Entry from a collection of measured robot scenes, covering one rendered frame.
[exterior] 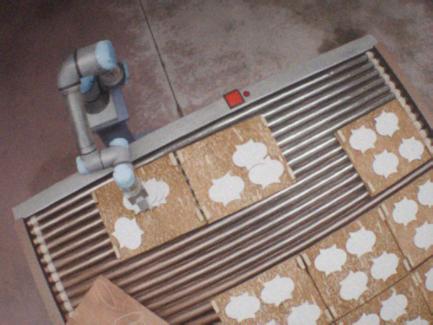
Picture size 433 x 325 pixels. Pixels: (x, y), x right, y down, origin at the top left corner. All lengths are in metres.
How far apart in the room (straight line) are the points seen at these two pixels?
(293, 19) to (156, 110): 1.26
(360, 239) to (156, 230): 0.87
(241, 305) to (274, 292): 0.14
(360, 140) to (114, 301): 1.28
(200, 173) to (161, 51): 1.62
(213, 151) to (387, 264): 0.94
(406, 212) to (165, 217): 1.07
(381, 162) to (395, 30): 1.86
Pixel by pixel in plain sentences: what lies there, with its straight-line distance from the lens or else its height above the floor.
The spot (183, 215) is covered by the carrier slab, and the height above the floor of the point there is 0.94.
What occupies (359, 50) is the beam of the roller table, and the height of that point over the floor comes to 0.92.
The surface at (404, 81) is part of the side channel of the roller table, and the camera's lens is 2.42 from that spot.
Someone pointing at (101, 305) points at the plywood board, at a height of 1.04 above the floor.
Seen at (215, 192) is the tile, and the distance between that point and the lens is 2.06.
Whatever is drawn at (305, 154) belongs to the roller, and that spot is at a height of 0.92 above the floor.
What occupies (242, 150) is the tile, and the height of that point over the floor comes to 0.95.
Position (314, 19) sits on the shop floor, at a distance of 3.72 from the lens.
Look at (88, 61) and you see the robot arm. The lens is 1.76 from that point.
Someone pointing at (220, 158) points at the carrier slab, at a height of 0.94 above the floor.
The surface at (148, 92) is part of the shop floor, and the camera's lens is 3.39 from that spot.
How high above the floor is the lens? 2.92
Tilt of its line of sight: 70 degrees down
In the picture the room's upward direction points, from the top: 10 degrees counter-clockwise
